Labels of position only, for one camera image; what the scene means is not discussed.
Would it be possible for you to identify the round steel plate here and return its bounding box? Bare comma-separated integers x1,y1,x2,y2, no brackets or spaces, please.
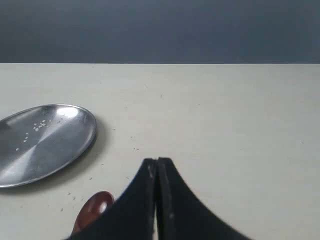
0,104,97,189

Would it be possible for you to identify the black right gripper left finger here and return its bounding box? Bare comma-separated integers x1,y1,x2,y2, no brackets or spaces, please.
69,158,157,240

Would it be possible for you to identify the red wooden spoon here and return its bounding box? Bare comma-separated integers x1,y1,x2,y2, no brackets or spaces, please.
71,191,114,235

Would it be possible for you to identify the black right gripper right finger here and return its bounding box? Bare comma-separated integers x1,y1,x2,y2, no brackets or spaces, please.
155,158,248,240

